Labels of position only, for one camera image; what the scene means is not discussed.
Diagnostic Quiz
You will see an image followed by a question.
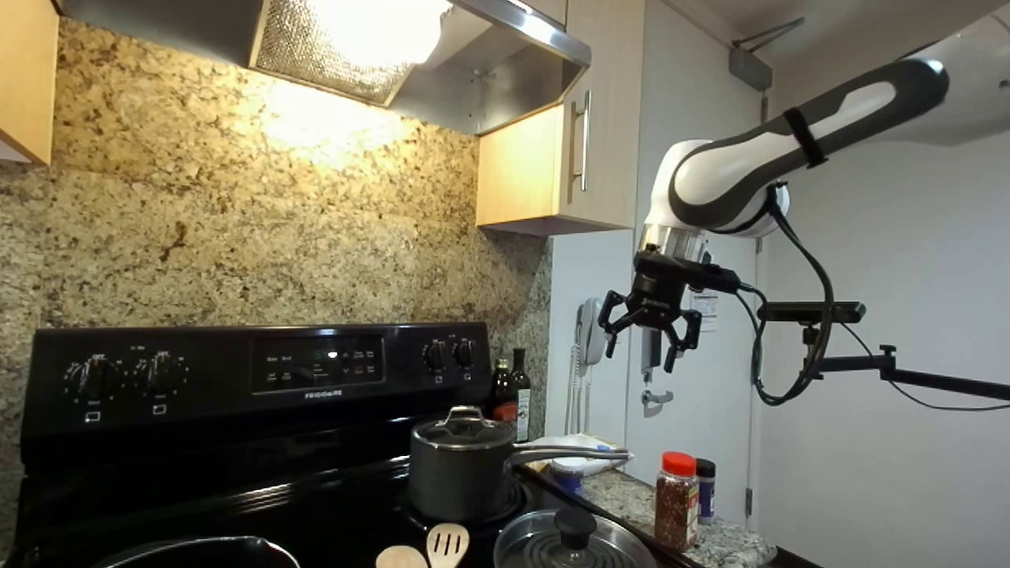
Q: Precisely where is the black stereo camera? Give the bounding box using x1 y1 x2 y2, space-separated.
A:
756 299 868 324

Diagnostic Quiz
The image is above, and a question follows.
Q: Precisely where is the small blue-label black-cap bottle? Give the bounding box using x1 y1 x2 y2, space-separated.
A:
695 459 720 524

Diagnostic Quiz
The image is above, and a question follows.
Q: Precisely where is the pale wall cabinet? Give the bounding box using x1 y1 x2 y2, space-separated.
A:
475 0 646 233

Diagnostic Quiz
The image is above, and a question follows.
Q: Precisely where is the blue jar with white lid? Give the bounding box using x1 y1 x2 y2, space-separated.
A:
550 464 590 498

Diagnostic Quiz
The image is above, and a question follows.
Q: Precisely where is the wooden wall cabinet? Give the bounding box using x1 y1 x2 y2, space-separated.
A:
0 0 65 170

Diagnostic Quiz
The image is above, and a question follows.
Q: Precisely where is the slotted wooden spatula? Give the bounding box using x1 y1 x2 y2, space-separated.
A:
424 522 475 568

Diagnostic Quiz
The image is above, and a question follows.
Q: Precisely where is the red-capped spice jar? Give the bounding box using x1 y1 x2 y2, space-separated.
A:
654 450 701 556

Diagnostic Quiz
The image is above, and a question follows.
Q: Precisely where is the dark bottle with red label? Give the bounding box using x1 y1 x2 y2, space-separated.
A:
489 356 520 429

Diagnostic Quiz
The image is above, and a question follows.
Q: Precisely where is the black electric stove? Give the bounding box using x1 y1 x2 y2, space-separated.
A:
10 318 677 568

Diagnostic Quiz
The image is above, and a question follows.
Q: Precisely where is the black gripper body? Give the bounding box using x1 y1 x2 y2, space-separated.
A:
629 249 703 331

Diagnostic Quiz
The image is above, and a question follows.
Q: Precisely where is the grey door closer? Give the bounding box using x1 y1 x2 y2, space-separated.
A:
727 14 807 95

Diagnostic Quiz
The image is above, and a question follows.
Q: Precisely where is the grey saucepan with lid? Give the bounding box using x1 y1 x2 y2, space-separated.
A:
408 400 579 528

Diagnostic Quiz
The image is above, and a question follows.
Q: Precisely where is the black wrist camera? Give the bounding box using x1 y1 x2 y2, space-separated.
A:
687 262 744 298

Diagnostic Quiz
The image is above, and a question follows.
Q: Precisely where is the tall dark glass bottle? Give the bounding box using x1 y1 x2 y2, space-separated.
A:
512 344 536 447

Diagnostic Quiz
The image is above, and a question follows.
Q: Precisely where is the black open pot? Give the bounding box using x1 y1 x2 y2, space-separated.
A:
91 533 307 568

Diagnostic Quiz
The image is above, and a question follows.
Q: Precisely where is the white door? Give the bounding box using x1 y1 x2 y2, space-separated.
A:
629 0 763 530

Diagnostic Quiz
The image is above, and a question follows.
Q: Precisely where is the wooden spoon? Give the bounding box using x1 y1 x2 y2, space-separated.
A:
373 542 430 568

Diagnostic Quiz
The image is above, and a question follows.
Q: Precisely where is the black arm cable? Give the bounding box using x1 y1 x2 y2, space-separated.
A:
731 192 840 412

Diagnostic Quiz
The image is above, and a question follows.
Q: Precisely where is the black wall handset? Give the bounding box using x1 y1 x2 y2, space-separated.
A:
640 324 665 382

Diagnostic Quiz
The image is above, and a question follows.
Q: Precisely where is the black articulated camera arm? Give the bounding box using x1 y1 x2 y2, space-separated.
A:
797 323 1010 404

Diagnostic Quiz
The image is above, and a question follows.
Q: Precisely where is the white plastic packet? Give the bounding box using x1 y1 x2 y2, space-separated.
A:
534 432 636 476

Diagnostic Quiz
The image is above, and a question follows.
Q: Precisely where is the stainless range hood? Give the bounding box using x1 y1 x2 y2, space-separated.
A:
56 0 593 140

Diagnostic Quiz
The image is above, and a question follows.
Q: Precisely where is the silver door handle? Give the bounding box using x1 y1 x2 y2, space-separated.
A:
638 388 677 421

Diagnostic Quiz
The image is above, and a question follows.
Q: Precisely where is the white wall phone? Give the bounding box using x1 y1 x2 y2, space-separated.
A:
574 298 614 374

